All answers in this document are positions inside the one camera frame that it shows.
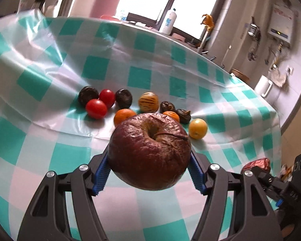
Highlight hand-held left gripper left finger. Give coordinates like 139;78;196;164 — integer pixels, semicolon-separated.
17;152;112;241

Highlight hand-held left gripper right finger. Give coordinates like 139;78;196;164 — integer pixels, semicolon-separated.
188;152;283;241

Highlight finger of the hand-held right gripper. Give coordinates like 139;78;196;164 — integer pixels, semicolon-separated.
256;172;288;207

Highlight reddish brown fruit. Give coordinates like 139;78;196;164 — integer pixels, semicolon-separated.
241;157;271;174

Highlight round yellow fruit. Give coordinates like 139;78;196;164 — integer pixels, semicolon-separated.
189;118;208;139

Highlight wrinkled red apple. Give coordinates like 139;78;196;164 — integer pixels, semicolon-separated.
108;113;192;191

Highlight orange tangerine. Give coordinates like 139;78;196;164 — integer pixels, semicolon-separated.
163;111;180;122
114;108;138;127

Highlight red tomato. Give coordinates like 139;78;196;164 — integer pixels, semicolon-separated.
99;89;116;108
85;99;108;119

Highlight dark wrinkled passion fruit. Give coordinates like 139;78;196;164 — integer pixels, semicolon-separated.
78;86;100;107
115;88;133;108

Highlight green checkered tablecloth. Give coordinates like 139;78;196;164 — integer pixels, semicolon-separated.
0;9;283;241

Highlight dark dried fig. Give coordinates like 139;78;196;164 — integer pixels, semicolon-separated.
160;101;175;113
176;108;192;124

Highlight striped yellow pepino melon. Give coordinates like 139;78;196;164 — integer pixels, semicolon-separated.
138;92;159;113

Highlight white jug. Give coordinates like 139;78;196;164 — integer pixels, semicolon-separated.
254;75;274;98

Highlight wooden cutting board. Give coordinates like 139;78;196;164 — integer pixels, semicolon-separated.
230;68;250;82

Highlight dried yellow plant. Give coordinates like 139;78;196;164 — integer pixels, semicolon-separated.
200;13;215;32

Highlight metal can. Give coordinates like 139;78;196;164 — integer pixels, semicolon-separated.
248;23;261;40

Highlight white plastic bottle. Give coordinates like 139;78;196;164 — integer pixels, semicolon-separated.
159;8;178;35

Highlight white water heater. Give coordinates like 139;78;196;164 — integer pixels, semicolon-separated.
267;3;296;44

